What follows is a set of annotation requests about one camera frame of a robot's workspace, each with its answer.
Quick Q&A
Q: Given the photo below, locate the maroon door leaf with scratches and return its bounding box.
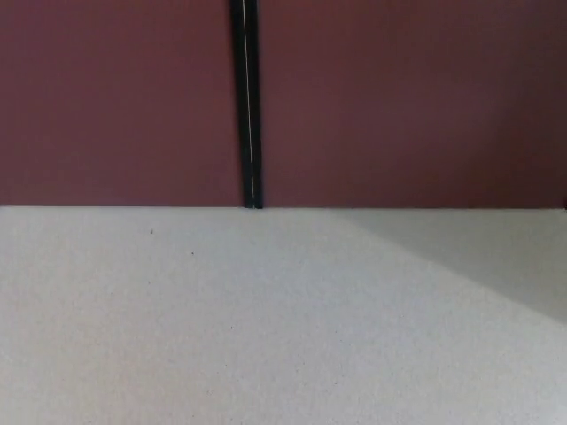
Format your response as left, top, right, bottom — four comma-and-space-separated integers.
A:
260, 0, 567, 210

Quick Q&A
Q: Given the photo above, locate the black door edge strip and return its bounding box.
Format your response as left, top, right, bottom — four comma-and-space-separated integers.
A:
229, 0, 265, 210

